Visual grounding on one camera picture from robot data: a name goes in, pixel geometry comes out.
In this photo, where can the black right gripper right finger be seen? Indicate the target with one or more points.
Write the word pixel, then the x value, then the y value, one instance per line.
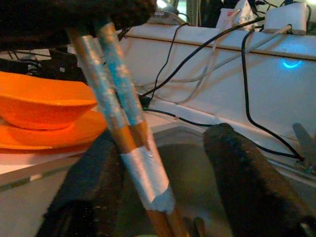
pixel 251 197

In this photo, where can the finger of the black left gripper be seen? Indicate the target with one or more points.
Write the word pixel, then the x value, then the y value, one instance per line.
pixel 29 39
pixel 74 12

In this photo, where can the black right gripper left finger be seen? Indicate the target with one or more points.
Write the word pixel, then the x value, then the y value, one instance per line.
pixel 93 185

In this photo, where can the orange plastic plate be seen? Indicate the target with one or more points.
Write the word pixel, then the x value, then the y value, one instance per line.
pixel 49 140

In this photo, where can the orange plastic bowl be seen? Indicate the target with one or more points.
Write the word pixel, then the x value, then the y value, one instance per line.
pixel 37 106

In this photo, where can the tape-wrapped wooden chopstick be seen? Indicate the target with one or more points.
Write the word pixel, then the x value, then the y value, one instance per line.
pixel 98 81
pixel 121 74

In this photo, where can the black power strip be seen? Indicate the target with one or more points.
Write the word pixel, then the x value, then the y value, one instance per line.
pixel 14 65

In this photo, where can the black power adapter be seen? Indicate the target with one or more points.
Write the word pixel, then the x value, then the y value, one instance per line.
pixel 66 64

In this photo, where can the stainless steel sink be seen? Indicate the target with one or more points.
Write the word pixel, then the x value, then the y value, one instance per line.
pixel 192 168

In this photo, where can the white plug box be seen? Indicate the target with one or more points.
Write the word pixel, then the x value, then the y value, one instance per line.
pixel 229 17

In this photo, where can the white power adapter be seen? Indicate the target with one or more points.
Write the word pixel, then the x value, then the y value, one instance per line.
pixel 284 17

